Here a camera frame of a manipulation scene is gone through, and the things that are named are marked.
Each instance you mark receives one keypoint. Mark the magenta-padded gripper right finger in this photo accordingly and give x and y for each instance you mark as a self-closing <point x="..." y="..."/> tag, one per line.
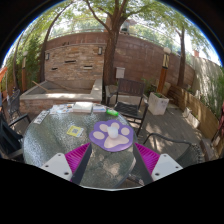
<point x="148" y="158"/>

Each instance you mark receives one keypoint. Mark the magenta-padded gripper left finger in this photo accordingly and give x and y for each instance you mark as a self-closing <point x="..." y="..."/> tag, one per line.
<point x="77" y="159"/>

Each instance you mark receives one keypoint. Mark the purple paw-shaped mouse pad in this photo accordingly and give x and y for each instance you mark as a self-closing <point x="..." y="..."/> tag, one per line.
<point x="115" y="144"/>

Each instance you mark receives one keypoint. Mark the yellow square card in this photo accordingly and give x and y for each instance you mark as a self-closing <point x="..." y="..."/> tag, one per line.
<point x="75" y="131"/>

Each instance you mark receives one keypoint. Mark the black metal mesh chair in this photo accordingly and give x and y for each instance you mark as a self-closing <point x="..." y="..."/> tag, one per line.
<point x="8" y="140"/>
<point x="14" y="103"/>
<point x="191" y="155"/>

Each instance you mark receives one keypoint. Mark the colourful printed magazine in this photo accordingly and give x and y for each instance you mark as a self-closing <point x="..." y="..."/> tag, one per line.
<point x="60" y="109"/>

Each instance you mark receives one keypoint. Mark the dark slatted wooden armchair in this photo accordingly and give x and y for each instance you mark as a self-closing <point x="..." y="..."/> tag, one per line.
<point x="128" y="108"/>

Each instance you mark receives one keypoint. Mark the white square planter box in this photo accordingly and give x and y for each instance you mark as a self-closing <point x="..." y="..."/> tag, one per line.
<point x="158" y="104"/>

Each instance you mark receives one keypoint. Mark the narrow printed leaflet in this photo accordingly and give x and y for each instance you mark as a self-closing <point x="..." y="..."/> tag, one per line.
<point x="41" y="117"/>

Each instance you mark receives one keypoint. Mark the white and blue book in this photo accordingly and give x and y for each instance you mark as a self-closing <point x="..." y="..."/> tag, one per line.
<point x="99" y="108"/>

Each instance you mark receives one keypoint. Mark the green wipes pack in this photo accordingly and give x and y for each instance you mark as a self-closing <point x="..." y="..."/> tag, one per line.
<point x="112" y="112"/>

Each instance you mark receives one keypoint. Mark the low white rectangular planter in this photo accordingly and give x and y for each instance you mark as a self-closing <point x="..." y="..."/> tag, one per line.
<point x="191" y="117"/>

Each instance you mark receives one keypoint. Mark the wooden stick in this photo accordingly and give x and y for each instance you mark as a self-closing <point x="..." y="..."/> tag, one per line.
<point x="40" y="86"/>

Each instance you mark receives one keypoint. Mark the thick tree trunk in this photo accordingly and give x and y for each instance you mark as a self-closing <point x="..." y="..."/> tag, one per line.
<point x="109" y="56"/>

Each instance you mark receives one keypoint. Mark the wooden lamp post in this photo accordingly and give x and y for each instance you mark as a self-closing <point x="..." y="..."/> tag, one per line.
<point x="163" y="73"/>

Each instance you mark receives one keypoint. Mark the grey electrical wall box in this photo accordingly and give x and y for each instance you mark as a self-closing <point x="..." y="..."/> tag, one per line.
<point x="120" y="72"/>

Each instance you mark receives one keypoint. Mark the black wall lantern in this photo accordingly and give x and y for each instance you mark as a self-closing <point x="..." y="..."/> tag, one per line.
<point x="100" y="50"/>
<point x="47" y="56"/>

